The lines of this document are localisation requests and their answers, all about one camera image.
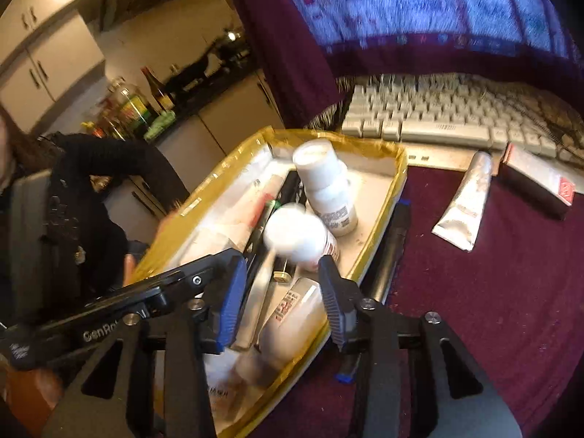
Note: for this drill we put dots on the person's dark clothed torso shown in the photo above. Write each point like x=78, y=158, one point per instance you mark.
x=91, y=182

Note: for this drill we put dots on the white tube red print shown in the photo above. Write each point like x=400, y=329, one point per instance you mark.
x=255, y=200

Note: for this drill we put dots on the cream wall cabinets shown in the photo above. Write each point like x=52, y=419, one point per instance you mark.
x=54, y=54

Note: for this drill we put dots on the red white small carton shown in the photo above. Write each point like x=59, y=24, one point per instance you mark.
x=534, y=169

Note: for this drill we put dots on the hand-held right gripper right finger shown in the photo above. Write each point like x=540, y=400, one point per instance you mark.
x=331, y=301

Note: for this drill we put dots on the white squeeze tube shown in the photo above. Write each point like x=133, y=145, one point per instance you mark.
x=465, y=200

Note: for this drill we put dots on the yellow taped cardboard box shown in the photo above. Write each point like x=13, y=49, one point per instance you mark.
x=374, y=164

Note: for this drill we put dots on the row of condiment bottles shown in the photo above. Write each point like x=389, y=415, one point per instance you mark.
x=132, y=105

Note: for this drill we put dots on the black marker green tip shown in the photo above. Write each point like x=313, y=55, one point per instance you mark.
x=264, y=223

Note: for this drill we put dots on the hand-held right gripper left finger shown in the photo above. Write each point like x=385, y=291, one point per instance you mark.
x=231, y=301

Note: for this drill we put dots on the white slim tube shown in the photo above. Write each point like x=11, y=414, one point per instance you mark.
x=258, y=301

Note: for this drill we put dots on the white bottle red label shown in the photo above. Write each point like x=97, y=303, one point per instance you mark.
x=292, y=232

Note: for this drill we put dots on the black pen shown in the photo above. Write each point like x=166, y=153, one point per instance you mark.
x=291, y=187

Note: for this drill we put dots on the white bottle red print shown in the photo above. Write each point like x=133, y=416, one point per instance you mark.
x=292, y=319

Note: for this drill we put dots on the large computer monitor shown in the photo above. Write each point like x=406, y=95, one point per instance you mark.
x=388, y=0

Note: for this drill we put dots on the black cookware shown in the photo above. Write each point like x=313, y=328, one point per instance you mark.
x=191, y=70

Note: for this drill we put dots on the cream base cabinets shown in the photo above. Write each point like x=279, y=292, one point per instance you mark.
x=219, y=123

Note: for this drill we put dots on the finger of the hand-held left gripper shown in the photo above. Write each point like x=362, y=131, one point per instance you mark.
x=182, y=278

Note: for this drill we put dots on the grey flat panel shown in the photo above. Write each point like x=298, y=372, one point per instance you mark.
x=27, y=237

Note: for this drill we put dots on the maroon tablecloth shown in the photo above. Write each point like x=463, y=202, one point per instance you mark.
x=502, y=305

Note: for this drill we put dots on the white pill bottle barcode label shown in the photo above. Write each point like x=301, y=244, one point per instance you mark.
x=335, y=205

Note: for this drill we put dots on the black long case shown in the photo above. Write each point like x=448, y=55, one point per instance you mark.
x=390, y=246

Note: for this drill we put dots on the black gold lipstick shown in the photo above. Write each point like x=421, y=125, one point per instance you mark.
x=281, y=274

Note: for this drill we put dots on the white printed sachet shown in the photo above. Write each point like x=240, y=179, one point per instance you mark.
x=223, y=397

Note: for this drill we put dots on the white keyboard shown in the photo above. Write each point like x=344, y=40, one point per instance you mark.
x=433, y=114

